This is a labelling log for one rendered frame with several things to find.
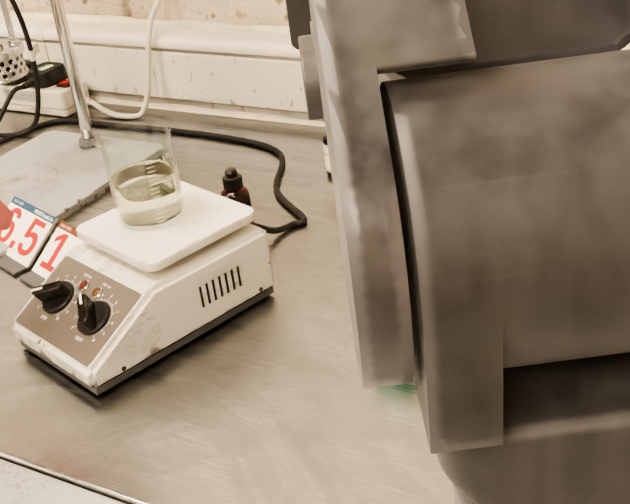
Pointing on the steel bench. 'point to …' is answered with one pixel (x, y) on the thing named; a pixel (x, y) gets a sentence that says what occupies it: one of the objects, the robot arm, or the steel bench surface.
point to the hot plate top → (164, 247)
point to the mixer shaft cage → (0, 52)
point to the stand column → (73, 75)
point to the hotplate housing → (166, 304)
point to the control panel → (72, 345)
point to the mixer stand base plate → (43, 180)
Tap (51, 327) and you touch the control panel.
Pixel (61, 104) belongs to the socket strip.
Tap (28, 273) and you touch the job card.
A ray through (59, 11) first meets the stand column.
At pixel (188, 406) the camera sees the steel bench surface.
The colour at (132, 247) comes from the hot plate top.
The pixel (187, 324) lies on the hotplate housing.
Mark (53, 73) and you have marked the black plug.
